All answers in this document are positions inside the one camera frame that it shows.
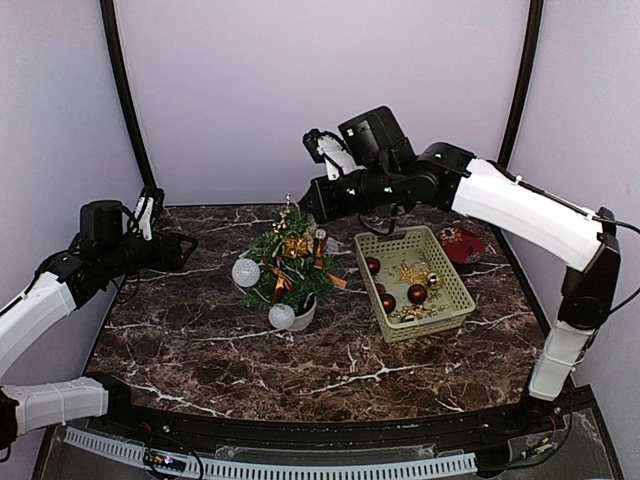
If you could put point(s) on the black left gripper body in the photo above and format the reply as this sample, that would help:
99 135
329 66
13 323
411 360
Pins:
166 248

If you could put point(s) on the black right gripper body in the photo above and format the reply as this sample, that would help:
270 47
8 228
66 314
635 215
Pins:
326 196

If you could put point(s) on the gold gift box ornament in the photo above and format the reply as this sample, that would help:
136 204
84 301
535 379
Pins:
295 247

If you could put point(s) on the small green christmas tree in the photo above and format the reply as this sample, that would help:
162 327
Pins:
311 275

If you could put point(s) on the white woven light ball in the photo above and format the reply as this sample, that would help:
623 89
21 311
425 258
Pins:
245 272
281 316

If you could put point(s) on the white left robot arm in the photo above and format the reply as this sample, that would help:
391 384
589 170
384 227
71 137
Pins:
64 283

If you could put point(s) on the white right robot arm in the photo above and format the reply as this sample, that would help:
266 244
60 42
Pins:
450 178

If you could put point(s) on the gold star ornament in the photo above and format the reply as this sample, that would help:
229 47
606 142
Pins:
409 275

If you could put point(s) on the pale green perforated basket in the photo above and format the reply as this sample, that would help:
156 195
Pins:
446 308

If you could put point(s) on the left black frame post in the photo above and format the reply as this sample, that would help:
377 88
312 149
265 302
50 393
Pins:
119 71

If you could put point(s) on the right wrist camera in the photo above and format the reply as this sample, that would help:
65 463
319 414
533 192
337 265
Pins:
373 138

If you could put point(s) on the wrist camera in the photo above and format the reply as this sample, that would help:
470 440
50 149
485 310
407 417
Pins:
106 221
373 138

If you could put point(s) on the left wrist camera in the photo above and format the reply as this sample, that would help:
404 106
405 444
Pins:
106 221

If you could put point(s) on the black front table rail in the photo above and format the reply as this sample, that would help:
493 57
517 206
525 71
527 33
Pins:
477 428

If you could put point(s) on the white slotted cable duct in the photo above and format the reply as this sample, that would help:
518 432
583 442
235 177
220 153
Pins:
165 464

